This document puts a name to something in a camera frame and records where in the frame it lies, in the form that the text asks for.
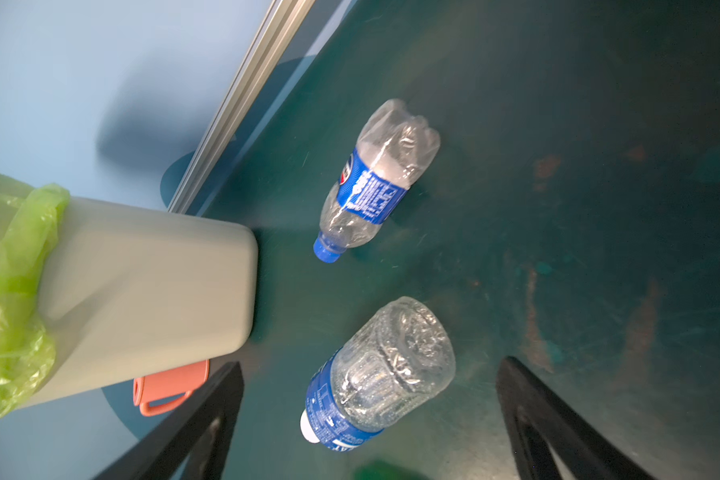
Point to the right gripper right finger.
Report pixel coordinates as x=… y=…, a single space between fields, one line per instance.
x=542 y=427

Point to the green bin liner bag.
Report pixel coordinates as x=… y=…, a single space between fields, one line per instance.
x=30 y=220

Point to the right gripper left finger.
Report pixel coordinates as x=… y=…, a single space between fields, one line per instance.
x=195 y=438

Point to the small blue label bottle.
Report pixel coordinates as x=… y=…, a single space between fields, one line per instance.
x=392 y=151

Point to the aluminium frame rail back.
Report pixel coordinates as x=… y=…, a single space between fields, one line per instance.
x=281 y=22

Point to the pink watering can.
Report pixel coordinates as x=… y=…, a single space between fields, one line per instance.
x=162 y=392

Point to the white plastic waste bin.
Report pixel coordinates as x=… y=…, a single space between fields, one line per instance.
x=129 y=292

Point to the blue label white cap bottle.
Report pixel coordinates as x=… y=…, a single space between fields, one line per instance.
x=401 y=358

